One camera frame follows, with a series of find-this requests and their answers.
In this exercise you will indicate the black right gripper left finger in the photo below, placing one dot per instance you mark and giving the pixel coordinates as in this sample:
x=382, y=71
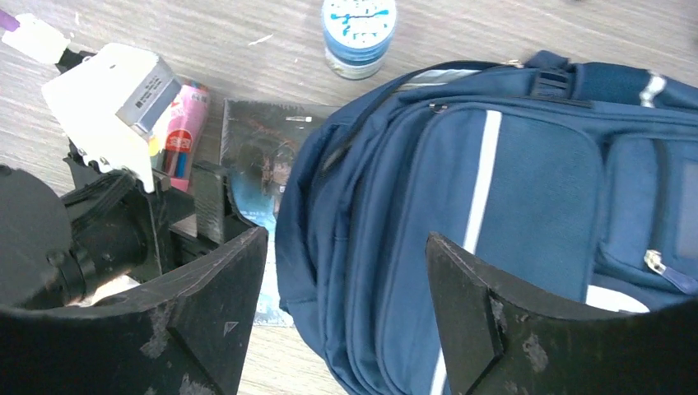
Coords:
x=185, y=332

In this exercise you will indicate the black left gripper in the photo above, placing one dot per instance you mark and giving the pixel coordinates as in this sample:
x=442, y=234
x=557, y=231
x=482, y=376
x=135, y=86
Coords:
x=118, y=228

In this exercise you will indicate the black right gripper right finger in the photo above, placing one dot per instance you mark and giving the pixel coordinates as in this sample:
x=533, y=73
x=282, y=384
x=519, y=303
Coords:
x=502, y=335

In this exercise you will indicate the navy blue backpack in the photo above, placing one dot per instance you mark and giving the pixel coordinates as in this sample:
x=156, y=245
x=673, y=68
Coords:
x=578, y=178

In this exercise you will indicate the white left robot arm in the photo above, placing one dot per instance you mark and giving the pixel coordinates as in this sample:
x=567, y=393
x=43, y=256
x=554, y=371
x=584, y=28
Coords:
x=56, y=250

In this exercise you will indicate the blue Wuthering Heights book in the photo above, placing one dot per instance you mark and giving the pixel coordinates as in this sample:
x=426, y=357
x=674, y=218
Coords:
x=259, y=143

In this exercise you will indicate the pink highlighter marker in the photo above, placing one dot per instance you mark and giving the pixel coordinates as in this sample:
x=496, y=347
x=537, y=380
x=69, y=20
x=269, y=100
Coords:
x=174, y=139

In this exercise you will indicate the blue white round jar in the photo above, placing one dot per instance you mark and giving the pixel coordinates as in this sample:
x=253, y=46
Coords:
x=357, y=35

